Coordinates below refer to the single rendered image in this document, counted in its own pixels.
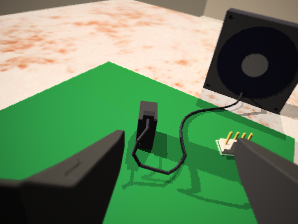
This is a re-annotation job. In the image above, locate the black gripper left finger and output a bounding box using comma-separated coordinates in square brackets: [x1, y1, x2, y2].
[0, 130, 125, 224]

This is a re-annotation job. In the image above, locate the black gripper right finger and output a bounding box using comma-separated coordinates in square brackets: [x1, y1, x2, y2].
[233, 138, 298, 224]

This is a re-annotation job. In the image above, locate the green circuit board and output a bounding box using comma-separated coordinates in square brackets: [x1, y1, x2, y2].
[0, 61, 295, 224]

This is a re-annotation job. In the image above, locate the black cooling fan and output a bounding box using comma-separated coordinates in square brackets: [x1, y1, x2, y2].
[203, 8, 298, 114]

